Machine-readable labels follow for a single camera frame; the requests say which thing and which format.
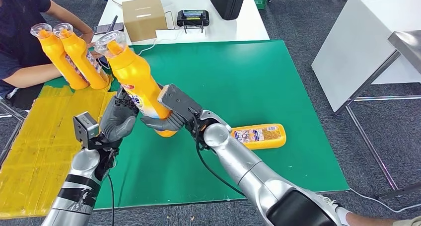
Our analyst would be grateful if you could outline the white table metal legs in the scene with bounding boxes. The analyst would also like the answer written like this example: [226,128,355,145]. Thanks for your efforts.
[311,0,421,201]

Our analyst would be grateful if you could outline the white sneaker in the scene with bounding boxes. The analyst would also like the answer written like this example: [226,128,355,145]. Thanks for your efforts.
[322,195,340,215]

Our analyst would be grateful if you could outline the yellow tape patch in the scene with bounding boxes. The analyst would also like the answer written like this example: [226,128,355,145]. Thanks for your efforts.
[0,84,116,219]

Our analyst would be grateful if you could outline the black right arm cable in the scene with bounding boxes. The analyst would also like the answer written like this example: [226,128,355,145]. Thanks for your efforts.
[192,112,247,198]

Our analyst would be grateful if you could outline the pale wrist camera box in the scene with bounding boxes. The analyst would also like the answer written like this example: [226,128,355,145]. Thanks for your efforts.
[72,111,100,149]
[157,83,204,127]

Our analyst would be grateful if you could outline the person's leg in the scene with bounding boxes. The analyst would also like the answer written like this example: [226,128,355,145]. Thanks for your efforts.
[337,207,421,226]

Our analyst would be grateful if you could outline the white charging cable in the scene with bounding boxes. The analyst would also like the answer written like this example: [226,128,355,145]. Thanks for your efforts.
[98,28,184,70]

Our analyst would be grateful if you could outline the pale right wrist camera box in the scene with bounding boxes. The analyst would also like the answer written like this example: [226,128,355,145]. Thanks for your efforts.
[157,83,204,127]

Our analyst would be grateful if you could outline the stainless steel table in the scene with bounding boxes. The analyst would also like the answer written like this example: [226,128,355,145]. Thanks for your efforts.
[388,30,421,73]

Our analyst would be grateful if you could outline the white floor cable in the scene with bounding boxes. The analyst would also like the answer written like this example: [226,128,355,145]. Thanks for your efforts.
[348,186,421,215]

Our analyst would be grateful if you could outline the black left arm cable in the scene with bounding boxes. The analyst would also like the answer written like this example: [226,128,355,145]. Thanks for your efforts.
[107,173,116,226]

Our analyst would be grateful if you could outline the green work table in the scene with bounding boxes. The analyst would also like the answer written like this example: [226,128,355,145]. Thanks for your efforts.
[43,39,350,210]

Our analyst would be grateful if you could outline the black carry case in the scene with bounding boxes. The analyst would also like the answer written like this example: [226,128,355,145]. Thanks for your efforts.
[210,0,247,20]

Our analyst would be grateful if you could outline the brown cardboard box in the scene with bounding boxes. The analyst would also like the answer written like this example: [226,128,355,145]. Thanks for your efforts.
[122,0,168,43]

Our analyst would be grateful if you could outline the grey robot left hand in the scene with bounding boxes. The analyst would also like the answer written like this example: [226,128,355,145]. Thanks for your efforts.
[100,85,140,143]

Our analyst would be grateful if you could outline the orange detergent bottle clear cap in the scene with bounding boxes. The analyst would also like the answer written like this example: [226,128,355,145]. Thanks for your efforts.
[52,22,112,90]
[30,22,90,90]
[94,30,179,138]
[231,123,287,151]

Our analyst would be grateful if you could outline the black handheld controller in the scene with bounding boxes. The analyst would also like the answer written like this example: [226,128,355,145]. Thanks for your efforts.
[176,9,210,34]

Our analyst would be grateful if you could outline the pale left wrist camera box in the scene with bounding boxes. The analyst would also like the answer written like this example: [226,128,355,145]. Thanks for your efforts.
[72,111,100,149]

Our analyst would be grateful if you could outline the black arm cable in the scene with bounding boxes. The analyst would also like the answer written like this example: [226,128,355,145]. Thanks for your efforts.
[192,112,247,198]
[107,173,116,226]

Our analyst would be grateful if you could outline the metal chair frame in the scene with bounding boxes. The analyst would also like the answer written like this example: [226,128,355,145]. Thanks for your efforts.
[0,97,26,167]

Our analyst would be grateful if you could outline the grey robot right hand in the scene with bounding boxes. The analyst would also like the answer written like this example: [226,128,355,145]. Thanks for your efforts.
[140,111,193,133]

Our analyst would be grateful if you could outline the dark smartphone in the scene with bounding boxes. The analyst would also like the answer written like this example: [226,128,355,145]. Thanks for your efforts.
[93,22,125,35]

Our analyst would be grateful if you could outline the person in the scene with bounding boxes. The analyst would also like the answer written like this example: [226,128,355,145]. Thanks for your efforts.
[0,0,103,111]

